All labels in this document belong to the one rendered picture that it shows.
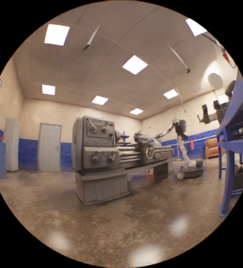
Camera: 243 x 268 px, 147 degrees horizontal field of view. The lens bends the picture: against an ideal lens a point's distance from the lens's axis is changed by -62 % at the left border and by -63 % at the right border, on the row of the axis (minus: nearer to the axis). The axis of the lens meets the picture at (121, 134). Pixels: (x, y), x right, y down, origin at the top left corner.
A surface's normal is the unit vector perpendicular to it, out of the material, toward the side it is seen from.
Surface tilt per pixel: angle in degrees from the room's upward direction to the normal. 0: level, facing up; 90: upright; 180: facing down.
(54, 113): 90
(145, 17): 180
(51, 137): 90
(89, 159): 90
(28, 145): 90
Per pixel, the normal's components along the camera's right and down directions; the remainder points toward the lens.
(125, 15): 0.07, 0.97
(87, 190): 0.60, -0.22
